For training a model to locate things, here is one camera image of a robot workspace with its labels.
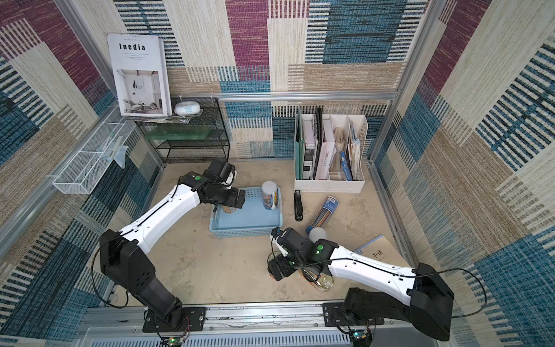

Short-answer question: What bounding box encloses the gold oval sardine tin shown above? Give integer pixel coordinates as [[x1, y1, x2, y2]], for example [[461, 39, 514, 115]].
[[299, 268, 334, 292]]

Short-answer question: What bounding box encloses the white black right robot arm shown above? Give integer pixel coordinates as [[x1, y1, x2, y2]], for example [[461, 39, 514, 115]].
[[267, 228, 455, 341]]

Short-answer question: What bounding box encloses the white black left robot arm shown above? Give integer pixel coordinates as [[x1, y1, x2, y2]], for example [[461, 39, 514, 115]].
[[99, 158, 246, 331]]

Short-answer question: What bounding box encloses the light blue perforated basket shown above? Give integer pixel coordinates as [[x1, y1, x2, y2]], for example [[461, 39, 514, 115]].
[[209, 187, 283, 239]]

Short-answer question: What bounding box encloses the black stapler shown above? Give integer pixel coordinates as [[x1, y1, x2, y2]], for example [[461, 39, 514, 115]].
[[293, 189, 304, 221]]

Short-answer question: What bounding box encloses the blue capped pencil tube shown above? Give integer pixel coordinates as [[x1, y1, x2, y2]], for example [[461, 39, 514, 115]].
[[306, 196, 340, 234]]

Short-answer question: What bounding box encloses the white pink book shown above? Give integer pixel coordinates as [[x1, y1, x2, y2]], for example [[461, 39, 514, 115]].
[[315, 125, 335, 180]]

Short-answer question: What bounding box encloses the green tray on shelf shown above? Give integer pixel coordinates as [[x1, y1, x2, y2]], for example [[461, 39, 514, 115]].
[[146, 126, 212, 140]]

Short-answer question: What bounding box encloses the white round device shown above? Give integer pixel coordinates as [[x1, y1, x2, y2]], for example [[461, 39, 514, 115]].
[[174, 101, 202, 117]]

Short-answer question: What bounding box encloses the green folder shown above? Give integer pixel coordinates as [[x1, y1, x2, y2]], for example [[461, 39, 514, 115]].
[[294, 107, 304, 180]]

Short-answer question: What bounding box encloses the white file organizer box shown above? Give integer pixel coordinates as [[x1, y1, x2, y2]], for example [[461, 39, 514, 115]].
[[294, 108, 368, 193]]

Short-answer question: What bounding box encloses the Inedia magazine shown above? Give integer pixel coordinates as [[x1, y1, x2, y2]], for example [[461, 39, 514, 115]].
[[107, 33, 171, 119]]

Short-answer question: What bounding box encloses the black wire mesh shelf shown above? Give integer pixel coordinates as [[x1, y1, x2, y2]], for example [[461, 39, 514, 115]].
[[137, 98, 231, 163]]

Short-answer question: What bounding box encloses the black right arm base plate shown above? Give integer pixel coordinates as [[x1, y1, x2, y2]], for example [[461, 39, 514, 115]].
[[322, 302, 384, 328]]

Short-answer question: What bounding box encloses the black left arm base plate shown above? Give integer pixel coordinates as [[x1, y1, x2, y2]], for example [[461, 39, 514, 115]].
[[142, 307, 206, 333]]

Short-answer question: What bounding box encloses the white wire wall basket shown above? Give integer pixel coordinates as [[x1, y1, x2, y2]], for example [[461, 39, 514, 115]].
[[53, 121, 135, 195]]

